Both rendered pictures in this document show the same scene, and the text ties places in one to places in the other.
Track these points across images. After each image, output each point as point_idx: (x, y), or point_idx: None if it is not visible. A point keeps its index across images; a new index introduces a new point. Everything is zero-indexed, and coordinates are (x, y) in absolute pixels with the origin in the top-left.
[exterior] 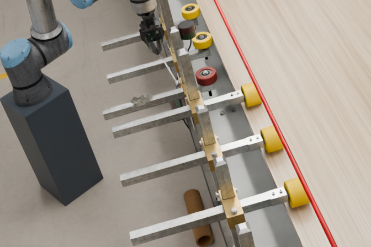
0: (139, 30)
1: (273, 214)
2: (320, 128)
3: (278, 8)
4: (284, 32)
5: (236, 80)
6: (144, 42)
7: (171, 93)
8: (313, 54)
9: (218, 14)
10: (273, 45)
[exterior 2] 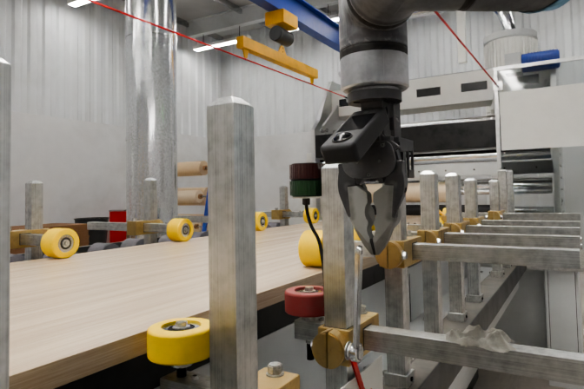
0: (403, 161)
1: (383, 360)
2: None
3: None
4: (104, 288)
5: (288, 279)
6: (414, 172)
7: (396, 329)
8: (163, 270)
9: (14, 352)
10: (157, 285)
